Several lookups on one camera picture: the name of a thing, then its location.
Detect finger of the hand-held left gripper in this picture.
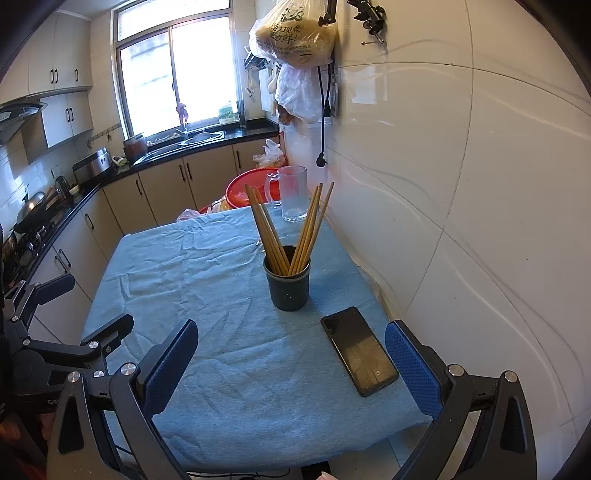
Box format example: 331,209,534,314
80,314,135,370
11,274,76,325

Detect black wok with lid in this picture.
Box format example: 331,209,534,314
14,191,59,234

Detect clear plastic bag with food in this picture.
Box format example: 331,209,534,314
251,138,290,168

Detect range hood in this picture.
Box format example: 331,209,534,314
0,102,49,145

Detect beige base cabinets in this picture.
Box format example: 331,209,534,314
28,138,283,347

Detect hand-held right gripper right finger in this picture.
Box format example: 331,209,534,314
385,319,539,480

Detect hanging cutting board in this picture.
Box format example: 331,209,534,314
258,69,278,112

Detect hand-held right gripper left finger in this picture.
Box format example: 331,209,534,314
46,318,200,480

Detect steel sink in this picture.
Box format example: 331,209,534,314
137,129,227,160

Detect dark green cup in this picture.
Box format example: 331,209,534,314
263,246,311,312

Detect black smartphone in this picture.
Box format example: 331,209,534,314
320,306,400,398

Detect black power cable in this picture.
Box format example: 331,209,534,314
315,65,332,168

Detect kitchen window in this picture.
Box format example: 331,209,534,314
115,6,246,140

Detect steel rice cooker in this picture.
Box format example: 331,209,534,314
72,147,113,182

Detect beige upper cabinets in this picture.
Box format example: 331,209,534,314
0,11,96,163

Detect white hanging plastic bag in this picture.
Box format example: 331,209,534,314
275,62,327,123

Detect gas stove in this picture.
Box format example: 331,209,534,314
0,215,62,280

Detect glass mug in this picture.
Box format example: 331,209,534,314
263,165,310,223

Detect black kitchen countertop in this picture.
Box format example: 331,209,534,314
0,117,280,287

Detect hanging bag of bread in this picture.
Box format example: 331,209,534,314
249,0,337,71

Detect blue tablecloth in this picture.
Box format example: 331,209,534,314
81,205,432,474

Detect red plastic basin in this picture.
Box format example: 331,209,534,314
198,168,283,214

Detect bunch of wooden chopsticks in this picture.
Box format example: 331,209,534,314
244,181,335,278

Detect wall socket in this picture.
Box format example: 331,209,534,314
325,69,343,119

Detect black clamp mount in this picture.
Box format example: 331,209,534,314
346,0,388,46
317,0,338,28

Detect brown pot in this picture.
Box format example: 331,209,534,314
122,133,148,163

